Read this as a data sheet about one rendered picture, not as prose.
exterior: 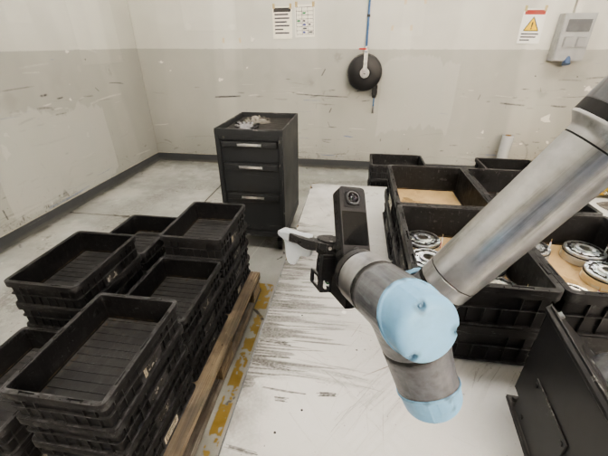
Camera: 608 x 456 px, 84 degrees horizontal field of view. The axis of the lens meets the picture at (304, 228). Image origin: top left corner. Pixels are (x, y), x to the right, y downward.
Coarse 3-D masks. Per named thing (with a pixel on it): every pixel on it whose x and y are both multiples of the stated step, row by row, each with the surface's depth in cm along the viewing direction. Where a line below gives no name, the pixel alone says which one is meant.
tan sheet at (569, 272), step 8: (552, 248) 102; (560, 248) 102; (552, 256) 98; (560, 256) 98; (552, 264) 95; (560, 264) 95; (568, 264) 95; (560, 272) 91; (568, 272) 91; (576, 272) 91; (568, 280) 88; (576, 280) 88; (584, 288) 86; (592, 288) 86
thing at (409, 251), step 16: (400, 208) 103; (432, 208) 104; (448, 208) 104; (464, 208) 104; (480, 208) 103; (400, 224) 97; (528, 256) 81; (544, 272) 75; (496, 288) 70; (512, 288) 70; (528, 288) 70; (544, 288) 70; (560, 288) 70
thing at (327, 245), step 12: (324, 240) 53; (324, 252) 53; (336, 252) 52; (348, 252) 47; (324, 264) 52; (336, 264) 53; (312, 276) 57; (324, 276) 53; (336, 276) 47; (336, 288) 52
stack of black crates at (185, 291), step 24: (168, 264) 161; (192, 264) 159; (216, 264) 157; (144, 288) 147; (168, 288) 157; (192, 288) 157; (216, 288) 156; (192, 312) 130; (216, 312) 157; (192, 336) 132; (216, 336) 159; (192, 360) 135
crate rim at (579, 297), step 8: (576, 216) 99; (584, 216) 99; (592, 216) 99; (600, 216) 99; (536, 248) 83; (544, 264) 77; (552, 272) 74; (560, 280) 72; (568, 288) 70; (568, 296) 69; (576, 296) 68; (584, 296) 68; (592, 296) 68; (600, 296) 68; (584, 304) 69; (592, 304) 69; (600, 304) 68
